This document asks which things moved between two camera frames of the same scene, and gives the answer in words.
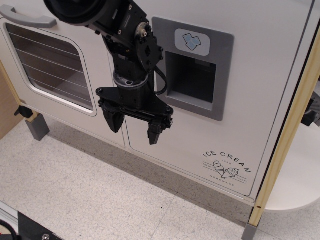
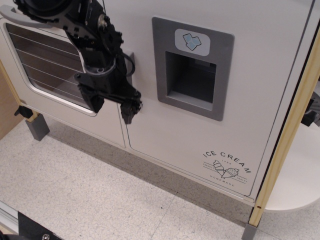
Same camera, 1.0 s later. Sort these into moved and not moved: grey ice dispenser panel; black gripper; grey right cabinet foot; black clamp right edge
Moved: black gripper
Not moved: black clamp right edge; grey ice dispenser panel; grey right cabinet foot
